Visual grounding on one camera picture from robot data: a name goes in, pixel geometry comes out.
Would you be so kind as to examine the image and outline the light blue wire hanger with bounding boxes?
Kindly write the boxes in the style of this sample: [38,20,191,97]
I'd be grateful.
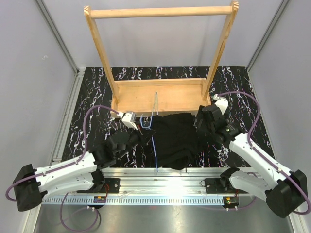
[139,91,159,172]

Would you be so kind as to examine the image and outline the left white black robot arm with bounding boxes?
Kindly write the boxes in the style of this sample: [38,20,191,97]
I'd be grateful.
[12,129,156,212]

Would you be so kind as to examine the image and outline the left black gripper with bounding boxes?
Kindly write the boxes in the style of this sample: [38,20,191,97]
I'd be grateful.
[117,122,155,159]

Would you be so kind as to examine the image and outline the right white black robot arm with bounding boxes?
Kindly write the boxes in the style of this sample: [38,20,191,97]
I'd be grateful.
[196,104,309,218]

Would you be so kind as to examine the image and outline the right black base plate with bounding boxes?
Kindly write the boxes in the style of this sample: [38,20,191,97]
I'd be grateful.
[200,178,247,194]

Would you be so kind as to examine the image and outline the aluminium frame post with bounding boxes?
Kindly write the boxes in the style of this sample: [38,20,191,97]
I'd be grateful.
[34,0,86,76]
[245,0,291,72]

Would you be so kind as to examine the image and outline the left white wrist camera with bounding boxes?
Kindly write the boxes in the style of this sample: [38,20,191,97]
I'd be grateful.
[117,111,138,130]

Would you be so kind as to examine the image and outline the wooden clothes rack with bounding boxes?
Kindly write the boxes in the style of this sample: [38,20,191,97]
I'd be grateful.
[83,0,240,119]

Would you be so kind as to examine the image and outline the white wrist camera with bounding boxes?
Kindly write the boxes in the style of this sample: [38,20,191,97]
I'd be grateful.
[212,95,228,120]
[117,111,138,130]

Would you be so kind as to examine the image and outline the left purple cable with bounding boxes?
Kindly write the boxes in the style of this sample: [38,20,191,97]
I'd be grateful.
[5,105,122,231]

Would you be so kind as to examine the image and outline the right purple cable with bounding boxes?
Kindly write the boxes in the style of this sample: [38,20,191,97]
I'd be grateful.
[216,91,311,216]

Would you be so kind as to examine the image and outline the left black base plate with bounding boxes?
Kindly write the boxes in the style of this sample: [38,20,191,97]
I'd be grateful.
[77,178,121,194]

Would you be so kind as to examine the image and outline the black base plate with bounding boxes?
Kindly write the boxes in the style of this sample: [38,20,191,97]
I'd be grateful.
[200,178,247,194]
[77,178,121,194]

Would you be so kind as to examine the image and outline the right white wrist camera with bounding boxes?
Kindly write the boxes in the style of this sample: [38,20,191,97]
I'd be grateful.
[212,95,228,120]

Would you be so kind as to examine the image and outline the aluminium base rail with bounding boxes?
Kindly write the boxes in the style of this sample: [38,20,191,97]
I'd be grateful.
[41,168,296,196]

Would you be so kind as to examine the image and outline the purple cable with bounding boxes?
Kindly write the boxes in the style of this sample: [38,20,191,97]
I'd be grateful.
[216,91,311,216]
[5,105,122,231]

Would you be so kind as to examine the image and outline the slotted grey cable duct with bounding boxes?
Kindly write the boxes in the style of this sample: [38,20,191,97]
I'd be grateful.
[42,196,240,205]

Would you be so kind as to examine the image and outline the left aluminium frame post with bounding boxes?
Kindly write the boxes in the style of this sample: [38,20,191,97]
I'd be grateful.
[34,0,86,76]

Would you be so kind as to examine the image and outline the right aluminium frame post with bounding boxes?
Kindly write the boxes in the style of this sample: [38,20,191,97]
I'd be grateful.
[245,0,291,72]

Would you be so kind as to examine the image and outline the black trousers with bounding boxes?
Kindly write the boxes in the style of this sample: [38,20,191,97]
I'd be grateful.
[142,113,204,170]

